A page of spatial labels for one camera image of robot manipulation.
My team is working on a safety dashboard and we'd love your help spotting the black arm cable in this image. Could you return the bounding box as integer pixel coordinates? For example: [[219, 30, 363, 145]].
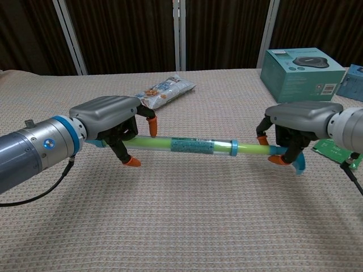
[[0, 156, 77, 208], [341, 152, 363, 198]]

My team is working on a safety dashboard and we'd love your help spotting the small blue cube box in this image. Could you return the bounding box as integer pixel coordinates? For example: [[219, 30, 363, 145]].
[[335, 63, 363, 100]]

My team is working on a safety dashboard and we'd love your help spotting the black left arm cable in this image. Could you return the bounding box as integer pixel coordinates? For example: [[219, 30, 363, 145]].
[[0, 156, 77, 208]]

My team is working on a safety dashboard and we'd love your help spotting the beige woven tablecloth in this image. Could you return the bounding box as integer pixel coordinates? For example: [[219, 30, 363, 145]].
[[0, 67, 363, 272]]

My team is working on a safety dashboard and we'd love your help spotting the white screen frame post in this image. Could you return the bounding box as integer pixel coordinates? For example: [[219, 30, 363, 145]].
[[52, 0, 88, 76], [172, 0, 187, 72], [256, 0, 281, 69]]

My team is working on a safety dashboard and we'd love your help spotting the dark screen panel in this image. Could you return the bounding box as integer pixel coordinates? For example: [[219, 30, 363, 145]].
[[269, 0, 363, 69], [65, 0, 180, 75], [0, 0, 78, 77], [185, 0, 271, 71]]

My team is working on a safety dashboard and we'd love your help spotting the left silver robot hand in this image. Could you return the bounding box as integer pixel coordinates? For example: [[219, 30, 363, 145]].
[[69, 95, 158, 168]]

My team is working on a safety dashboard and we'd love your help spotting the white snack bag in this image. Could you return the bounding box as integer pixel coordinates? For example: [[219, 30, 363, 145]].
[[134, 74, 197, 111]]

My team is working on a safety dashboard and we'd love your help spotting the teal speaker product box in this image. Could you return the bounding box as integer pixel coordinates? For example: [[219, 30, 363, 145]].
[[260, 47, 347, 104]]

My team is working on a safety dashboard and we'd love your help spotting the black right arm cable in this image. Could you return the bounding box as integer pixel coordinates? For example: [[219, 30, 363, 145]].
[[341, 152, 363, 198]]

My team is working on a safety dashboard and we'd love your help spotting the green foil packet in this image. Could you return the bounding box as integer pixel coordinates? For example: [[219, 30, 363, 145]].
[[311, 138, 363, 171]]

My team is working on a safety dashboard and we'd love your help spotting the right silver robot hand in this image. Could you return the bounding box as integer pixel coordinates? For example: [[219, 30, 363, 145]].
[[255, 101, 345, 167]]

